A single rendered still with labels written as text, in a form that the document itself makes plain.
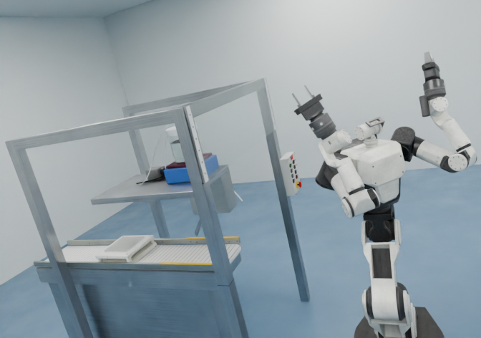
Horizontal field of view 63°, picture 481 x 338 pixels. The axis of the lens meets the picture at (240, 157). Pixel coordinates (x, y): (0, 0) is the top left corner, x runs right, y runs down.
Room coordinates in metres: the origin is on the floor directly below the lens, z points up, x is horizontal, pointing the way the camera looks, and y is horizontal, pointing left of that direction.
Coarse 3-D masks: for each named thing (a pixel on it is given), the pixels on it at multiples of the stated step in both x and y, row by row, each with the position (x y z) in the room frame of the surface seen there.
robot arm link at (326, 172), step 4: (324, 164) 1.69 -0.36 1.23; (324, 168) 1.68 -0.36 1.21; (328, 168) 1.66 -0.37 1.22; (332, 168) 1.64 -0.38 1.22; (320, 172) 1.71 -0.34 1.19; (324, 172) 1.68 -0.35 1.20; (328, 172) 1.65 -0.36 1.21; (332, 172) 1.63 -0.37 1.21; (336, 172) 1.61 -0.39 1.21; (320, 176) 1.70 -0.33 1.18; (324, 176) 1.68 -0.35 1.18; (328, 176) 1.64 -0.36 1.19; (332, 176) 1.61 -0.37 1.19; (320, 180) 1.70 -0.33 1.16; (324, 180) 1.68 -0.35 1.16; (328, 180) 1.68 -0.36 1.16; (324, 184) 1.68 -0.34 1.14; (328, 184) 1.68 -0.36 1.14
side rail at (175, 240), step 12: (72, 240) 2.55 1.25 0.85; (84, 240) 2.50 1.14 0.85; (96, 240) 2.44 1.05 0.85; (108, 240) 2.39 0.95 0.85; (156, 240) 2.22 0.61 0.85; (168, 240) 2.18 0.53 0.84; (180, 240) 2.14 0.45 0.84; (192, 240) 2.11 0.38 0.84; (204, 240) 2.07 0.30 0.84; (228, 240) 2.00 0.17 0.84
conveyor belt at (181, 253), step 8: (64, 248) 2.52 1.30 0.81; (72, 248) 2.48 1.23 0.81; (80, 248) 2.45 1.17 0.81; (88, 248) 2.42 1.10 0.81; (96, 248) 2.39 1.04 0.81; (104, 248) 2.36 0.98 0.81; (152, 248) 2.18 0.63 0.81; (160, 248) 2.15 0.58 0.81; (168, 248) 2.13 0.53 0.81; (176, 248) 2.10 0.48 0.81; (184, 248) 2.08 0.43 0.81; (192, 248) 2.05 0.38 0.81; (200, 248) 2.03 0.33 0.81; (232, 248) 1.94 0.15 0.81; (240, 248) 1.97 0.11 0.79; (64, 256) 2.38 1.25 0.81; (72, 256) 2.35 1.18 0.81; (80, 256) 2.32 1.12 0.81; (88, 256) 2.29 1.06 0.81; (144, 256) 2.10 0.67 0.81; (152, 256) 2.07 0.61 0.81; (160, 256) 2.05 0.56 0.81; (168, 256) 2.02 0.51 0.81; (176, 256) 2.00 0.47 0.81; (184, 256) 1.98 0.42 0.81; (192, 256) 1.95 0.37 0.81; (200, 256) 1.93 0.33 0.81; (208, 256) 1.91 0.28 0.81; (232, 256) 1.88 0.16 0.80
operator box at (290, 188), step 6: (288, 156) 2.53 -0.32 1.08; (294, 156) 2.62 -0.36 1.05; (282, 162) 2.50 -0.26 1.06; (288, 162) 2.49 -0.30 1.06; (282, 168) 2.51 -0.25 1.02; (288, 168) 2.49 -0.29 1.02; (282, 174) 2.51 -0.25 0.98; (288, 174) 2.49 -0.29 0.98; (294, 174) 2.55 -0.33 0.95; (288, 180) 2.49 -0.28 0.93; (288, 186) 2.50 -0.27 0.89; (294, 186) 2.51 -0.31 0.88; (288, 192) 2.50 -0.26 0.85; (294, 192) 2.49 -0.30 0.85
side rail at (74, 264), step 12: (36, 264) 2.31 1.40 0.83; (48, 264) 2.26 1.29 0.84; (72, 264) 2.16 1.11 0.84; (84, 264) 2.12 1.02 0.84; (96, 264) 2.08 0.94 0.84; (108, 264) 2.04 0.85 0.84; (120, 264) 2.00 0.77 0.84; (132, 264) 1.96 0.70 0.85; (144, 264) 1.93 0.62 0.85; (156, 264) 1.89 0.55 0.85; (168, 264) 1.86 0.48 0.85
